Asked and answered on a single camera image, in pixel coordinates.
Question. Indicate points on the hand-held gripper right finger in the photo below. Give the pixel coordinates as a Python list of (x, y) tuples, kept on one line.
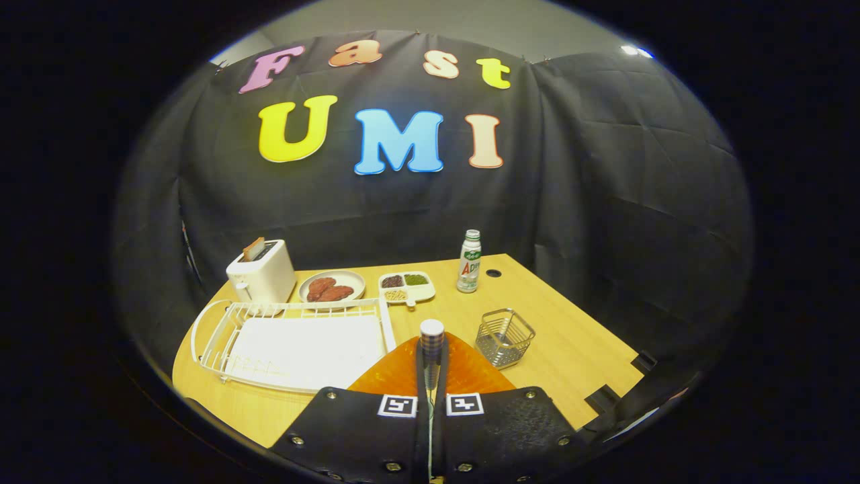
[(510, 430)]

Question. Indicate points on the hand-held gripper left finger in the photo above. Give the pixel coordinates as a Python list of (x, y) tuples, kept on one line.
[(363, 430)]

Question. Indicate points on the beige round plate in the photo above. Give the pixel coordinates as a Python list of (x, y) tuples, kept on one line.
[(353, 279)]

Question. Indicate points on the black table clamp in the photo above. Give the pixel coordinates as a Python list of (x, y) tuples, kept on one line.
[(643, 362), (603, 400)]

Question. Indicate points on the brown meat piece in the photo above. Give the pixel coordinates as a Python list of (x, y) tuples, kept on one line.
[(338, 293), (318, 288)]

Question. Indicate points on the white divided tray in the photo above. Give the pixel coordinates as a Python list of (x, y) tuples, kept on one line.
[(423, 292)]

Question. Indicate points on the white drink bottle green label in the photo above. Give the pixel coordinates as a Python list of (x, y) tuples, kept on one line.
[(469, 265)]

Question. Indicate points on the white toaster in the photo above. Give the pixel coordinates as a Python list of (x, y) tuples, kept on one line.
[(265, 275)]

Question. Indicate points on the brown bread slice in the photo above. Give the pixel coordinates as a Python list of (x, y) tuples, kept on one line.
[(253, 249)]

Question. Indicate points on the black backdrop cloth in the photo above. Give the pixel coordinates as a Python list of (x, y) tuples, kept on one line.
[(605, 202)]

